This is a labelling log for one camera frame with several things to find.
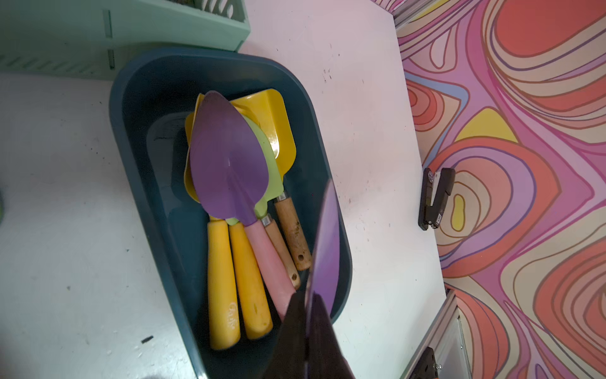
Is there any dark teal storage box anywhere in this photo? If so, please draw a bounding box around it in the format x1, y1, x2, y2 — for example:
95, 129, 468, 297
109, 47, 331, 378

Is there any purple shovel pink handle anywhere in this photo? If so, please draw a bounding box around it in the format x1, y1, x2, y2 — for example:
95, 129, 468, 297
306, 179, 340, 336
189, 91, 295, 319

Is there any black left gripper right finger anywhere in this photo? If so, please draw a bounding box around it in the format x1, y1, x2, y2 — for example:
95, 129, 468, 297
307, 293, 354, 378

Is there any yellow shovel wooden handle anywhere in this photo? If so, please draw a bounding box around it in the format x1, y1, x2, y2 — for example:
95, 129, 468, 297
231, 88, 312, 273

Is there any black stapler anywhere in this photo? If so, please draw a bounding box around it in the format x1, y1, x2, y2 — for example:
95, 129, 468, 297
418, 167, 456, 231

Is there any light green shovel wooden handle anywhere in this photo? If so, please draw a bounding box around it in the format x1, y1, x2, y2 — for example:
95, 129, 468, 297
227, 115, 301, 289

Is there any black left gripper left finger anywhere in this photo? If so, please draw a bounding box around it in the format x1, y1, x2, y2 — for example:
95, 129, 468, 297
262, 292, 306, 379

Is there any mint green file organizer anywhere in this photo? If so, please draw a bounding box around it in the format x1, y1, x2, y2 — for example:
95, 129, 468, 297
1, 0, 250, 80

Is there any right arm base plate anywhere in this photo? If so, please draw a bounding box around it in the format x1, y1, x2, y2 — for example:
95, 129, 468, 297
408, 347, 439, 379

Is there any yellow square shovel yellow handle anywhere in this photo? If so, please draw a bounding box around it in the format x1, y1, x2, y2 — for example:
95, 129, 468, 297
184, 91, 241, 351

